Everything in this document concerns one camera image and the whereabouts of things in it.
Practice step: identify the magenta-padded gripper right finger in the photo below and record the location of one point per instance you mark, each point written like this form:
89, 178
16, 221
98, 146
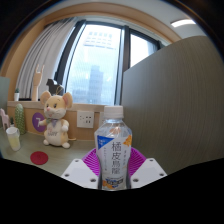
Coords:
148, 171

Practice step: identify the ceiling lights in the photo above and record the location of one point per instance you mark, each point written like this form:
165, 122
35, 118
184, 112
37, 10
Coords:
182, 22

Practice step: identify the clear plastic drink bottle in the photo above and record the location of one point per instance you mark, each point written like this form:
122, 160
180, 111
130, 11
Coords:
113, 156

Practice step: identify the light grey curtain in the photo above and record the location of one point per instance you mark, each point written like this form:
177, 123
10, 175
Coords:
43, 60

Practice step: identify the wooden back ledge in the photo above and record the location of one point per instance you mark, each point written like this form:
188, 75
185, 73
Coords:
83, 133

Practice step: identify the dark-framed window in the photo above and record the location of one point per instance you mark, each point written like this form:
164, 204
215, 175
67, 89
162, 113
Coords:
96, 66

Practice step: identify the wooden hand model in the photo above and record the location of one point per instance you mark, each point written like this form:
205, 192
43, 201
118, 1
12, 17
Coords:
36, 86

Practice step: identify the flat round red coaster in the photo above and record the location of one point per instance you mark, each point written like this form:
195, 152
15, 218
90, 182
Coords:
39, 158

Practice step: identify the white wall socket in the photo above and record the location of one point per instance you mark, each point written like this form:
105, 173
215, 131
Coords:
85, 119
101, 120

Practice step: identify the beige plush mouse toy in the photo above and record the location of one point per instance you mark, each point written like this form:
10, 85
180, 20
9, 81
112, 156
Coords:
55, 130

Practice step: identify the round purple number sign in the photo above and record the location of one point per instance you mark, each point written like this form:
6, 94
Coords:
37, 120

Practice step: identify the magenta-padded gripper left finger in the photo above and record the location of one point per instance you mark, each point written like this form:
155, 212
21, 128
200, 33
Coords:
78, 171

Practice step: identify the grey-green desk divider panel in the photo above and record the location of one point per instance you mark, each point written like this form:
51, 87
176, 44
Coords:
4, 93
173, 106

